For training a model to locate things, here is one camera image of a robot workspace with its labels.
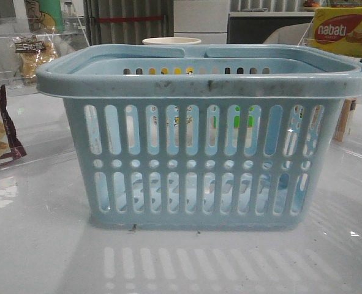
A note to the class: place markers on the yellow nabati wafer box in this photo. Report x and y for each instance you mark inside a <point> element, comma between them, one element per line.
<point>337,30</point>

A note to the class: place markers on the white paper cup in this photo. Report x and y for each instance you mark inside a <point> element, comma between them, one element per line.
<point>171,41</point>

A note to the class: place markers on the light blue plastic basket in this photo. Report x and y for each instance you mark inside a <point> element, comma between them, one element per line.
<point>201,136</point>

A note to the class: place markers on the bread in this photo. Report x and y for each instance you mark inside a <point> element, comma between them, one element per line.
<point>34,51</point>

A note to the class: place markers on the clear acrylic display shelf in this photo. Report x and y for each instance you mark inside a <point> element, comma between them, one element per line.
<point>70,40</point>

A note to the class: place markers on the yellow green cartoon package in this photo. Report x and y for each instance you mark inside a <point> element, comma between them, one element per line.
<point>44,16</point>

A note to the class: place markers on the white cabinet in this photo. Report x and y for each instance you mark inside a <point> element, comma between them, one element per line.
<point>204,20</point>

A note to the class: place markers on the orange brown snack box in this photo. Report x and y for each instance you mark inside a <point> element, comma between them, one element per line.
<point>344,123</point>

